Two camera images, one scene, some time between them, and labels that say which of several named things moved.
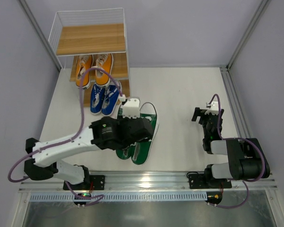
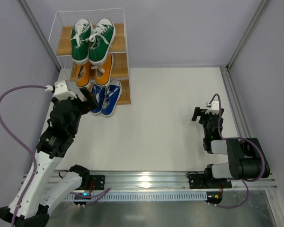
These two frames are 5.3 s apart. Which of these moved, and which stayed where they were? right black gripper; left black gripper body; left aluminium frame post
Moved: left black gripper body
Stayed: left aluminium frame post; right black gripper
